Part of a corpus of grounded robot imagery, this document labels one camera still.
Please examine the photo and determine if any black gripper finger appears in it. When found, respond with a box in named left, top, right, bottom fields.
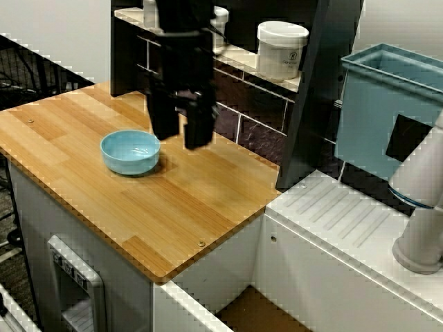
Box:
left=147, top=89, right=181, bottom=141
left=183, top=90, right=220, bottom=151

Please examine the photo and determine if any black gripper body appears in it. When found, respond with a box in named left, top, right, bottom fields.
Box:
left=150, top=28, right=217, bottom=104

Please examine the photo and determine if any light blue bowl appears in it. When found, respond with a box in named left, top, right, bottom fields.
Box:
left=100, top=129, right=161, bottom=176

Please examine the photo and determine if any small white lidded jar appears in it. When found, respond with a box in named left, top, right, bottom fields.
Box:
left=210, top=6, right=230, bottom=55

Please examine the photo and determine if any dark tile backsplash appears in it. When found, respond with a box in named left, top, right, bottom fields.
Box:
left=136, top=34, right=297, bottom=166

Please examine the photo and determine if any wooden countertop board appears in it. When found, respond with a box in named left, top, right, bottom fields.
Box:
left=0, top=81, right=282, bottom=286

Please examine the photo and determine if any large white lidded jar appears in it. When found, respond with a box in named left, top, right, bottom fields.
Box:
left=256, top=20, right=310, bottom=81

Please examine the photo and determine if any blue plastic bin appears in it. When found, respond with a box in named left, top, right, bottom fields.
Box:
left=334, top=42, right=443, bottom=181

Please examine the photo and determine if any white toy kitchen cabinet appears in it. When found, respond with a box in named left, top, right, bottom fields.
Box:
left=6, top=155, right=443, bottom=332

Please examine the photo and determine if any grey ice dispenser panel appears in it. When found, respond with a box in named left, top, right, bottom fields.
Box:
left=46, top=234, right=107, bottom=332

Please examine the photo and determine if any black square patch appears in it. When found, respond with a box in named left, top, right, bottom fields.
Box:
left=385, top=113, right=434, bottom=163

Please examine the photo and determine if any white toy faucet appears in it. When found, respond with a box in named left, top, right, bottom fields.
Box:
left=387, top=110, right=443, bottom=276

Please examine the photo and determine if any black shelf frame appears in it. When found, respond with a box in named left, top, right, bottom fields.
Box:
left=110, top=0, right=365, bottom=190

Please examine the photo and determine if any black wire rack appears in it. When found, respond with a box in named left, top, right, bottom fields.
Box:
left=0, top=33, right=95, bottom=112

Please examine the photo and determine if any white frame bar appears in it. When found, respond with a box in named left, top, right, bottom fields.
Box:
left=0, top=282, right=42, bottom=332

